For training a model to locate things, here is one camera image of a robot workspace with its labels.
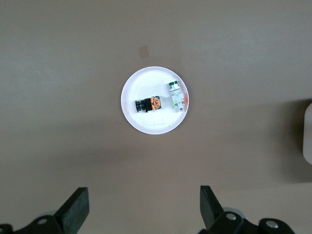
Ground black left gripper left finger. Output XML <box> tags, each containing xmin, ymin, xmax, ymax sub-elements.
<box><xmin>0</xmin><ymin>187</ymin><xmax>90</xmax><ymax>234</ymax></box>

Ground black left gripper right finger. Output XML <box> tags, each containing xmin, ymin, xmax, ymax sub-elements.
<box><xmin>198</xmin><ymin>185</ymin><xmax>297</xmax><ymax>234</ymax></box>

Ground orange and black push-button switch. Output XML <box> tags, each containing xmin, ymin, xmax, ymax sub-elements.
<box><xmin>135</xmin><ymin>96</ymin><xmax>162</xmax><ymax>114</ymax></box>

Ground white lunch box grey clips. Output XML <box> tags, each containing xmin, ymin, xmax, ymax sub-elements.
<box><xmin>303</xmin><ymin>102</ymin><xmax>312</xmax><ymax>164</ymax></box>

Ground pinkish white round plate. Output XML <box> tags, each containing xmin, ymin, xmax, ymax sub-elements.
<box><xmin>120</xmin><ymin>66</ymin><xmax>190</xmax><ymax>135</ymax></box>

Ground clear tape patch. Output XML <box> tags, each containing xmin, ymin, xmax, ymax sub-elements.
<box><xmin>138</xmin><ymin>45</ymin><xmax>150</xmax><ymax>60</ymax></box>

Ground green and white push-button switch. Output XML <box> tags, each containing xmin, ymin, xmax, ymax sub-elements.
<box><xmin>167</xmin><ymin>80</ymin><xmax>189</xmax><ymax>113</ymax></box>

